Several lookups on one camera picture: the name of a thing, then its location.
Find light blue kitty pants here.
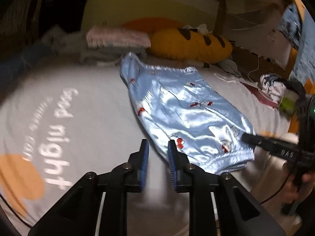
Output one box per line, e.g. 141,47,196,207
120,53,254,174

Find person right hand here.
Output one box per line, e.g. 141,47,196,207
280,171,314,204

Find red tablet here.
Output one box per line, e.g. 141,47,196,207
242,82,279,109

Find white black patterned clothes pile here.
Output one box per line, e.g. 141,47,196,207
259,74,287,104

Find grey cloth beside pillow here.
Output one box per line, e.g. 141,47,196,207
218,59,242,78

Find hanging denim garment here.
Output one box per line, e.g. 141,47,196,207
278,4,314,84

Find yellow tiger-striped plush pillow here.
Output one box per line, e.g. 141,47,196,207
150,28,233,64

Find folded grey sweatpants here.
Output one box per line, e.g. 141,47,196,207
80,46,147,67

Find grey-blue crumpled blanket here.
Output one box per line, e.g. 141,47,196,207
41,27,88,54

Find folded pink patterned garment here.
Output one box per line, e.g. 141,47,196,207
86,26,151,49

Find orange pillow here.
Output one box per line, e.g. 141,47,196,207
121,17,184,34

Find white charging cable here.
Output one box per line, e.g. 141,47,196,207
247,54,262,83

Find wooden bed frame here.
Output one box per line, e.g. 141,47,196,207
221,3,297,82

